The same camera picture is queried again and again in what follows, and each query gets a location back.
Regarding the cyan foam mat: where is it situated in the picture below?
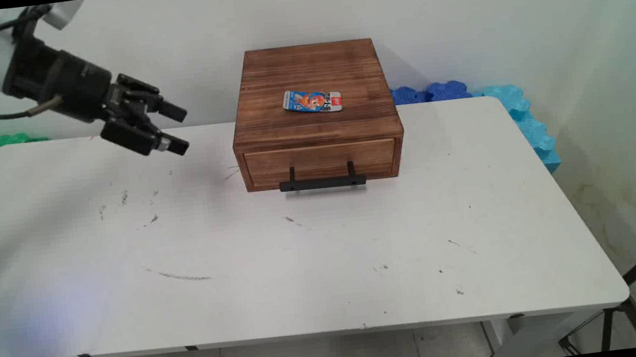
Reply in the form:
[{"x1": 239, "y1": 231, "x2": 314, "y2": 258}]
[{"x1": 470, "y1": 79, "x2": 564, "y2": 182}]

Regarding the white table leg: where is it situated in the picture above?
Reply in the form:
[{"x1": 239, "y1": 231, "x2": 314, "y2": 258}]
[{"x1": 481, "y1": 306, "x2": 612, "y2": 357}]

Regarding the brown wooden drawer cabinet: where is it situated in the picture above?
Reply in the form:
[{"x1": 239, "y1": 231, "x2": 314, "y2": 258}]
[{"x1": 223, "y1": 35, "x2": 409, "y2": 195}]

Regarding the blue cartoon snack packet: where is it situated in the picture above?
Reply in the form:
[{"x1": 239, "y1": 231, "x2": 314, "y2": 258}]
[{"x1": 282, "y1": 85, "x2": 343, "y2": 118}]

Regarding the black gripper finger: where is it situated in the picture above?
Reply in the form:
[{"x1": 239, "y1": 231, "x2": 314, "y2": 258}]
[
  {"x1": 116, "y1": 66, "x2": 190, "y2": 129},
  {"x1": 99, "y1": 110, "x2": 192, "y2": 165}
]

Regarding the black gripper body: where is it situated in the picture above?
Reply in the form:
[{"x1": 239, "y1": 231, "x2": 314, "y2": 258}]
[{"x1": 0, "y1": 27, "x2": 126, "y2": 132}]

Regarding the dark blue foam mat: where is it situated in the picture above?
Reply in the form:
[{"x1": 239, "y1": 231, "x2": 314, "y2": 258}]
[{"x1": 389, "y1": 78, "x2": 473, "y2": 107}]

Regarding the wooden drawer with black handle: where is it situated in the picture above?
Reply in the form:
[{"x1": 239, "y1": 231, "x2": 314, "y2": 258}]
[{"x1": 243, "y1": 137, "x2": 400, "y2": 198}]

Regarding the black tripod stand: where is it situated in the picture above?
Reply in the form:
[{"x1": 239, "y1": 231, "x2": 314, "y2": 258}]
[{"x1": 548, "y1": 230, "x2": 636, "y2": 357}]

